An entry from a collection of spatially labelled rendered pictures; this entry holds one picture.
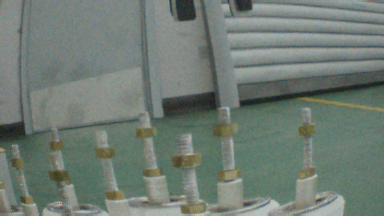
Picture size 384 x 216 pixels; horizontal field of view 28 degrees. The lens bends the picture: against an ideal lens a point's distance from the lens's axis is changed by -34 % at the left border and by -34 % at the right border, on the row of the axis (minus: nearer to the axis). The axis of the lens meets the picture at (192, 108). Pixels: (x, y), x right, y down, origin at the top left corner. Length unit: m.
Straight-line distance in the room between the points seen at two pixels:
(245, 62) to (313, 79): 0.48
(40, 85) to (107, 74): 0.52
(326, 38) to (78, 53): 1.61
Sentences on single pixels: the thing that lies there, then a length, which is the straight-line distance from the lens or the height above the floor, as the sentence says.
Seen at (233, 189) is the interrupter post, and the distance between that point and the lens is 0.89.
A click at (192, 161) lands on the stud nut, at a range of 0.72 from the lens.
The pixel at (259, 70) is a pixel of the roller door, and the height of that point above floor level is 0.18.
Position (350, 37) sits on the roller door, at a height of 0.38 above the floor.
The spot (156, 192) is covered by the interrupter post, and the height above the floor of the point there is 0.27.
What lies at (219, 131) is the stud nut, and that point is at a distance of 0.89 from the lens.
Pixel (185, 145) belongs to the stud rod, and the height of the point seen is 0.33.
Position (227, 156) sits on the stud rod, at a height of 0.30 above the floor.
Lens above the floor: 0.40
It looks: 4 degrees down
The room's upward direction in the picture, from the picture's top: 7 degrees counter-clockwise
